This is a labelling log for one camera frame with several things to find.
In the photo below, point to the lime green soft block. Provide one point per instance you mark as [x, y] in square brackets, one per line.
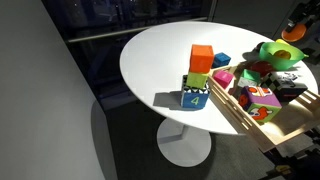
[196, 80]

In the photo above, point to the small blue cube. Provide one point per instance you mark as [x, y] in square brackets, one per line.
[221, 60]

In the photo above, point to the small green cube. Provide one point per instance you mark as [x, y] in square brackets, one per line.
[251, 75]

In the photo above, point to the yellow toy banana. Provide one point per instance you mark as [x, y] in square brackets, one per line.
[281, 41]

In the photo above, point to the green plastic bowl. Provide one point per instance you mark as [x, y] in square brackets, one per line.
[270, 53]

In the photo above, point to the metal window handrail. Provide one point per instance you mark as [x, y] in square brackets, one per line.
[133, 30]

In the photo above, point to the large purple orange picture block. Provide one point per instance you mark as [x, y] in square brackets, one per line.
[260, 103]

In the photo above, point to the orange toy fruit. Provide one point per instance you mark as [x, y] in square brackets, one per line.
[295, 33]

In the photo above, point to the black white zebra block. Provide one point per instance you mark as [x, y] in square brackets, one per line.
[286, 85]

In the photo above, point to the blue patterned number four block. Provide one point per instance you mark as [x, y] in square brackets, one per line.
[195, 100]

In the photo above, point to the small magenta cube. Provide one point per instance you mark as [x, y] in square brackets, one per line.
[223, 78]

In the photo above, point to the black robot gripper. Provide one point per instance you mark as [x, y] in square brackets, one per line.
[301, 13]

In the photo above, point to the red toy apple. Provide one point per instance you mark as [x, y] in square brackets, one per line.
[261, 68]

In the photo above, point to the yellow orange toy peach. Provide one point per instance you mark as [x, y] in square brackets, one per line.
[282, 54]

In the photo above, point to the dark red toy plum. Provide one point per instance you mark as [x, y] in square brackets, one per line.
[259, 46]

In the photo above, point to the white round table pedestal base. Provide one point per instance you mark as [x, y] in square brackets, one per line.
[183, 150]

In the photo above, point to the wooden slatted crate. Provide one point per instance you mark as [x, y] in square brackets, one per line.
[266, 136]

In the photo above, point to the orange soft block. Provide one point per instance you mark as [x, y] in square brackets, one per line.
[201, 58]

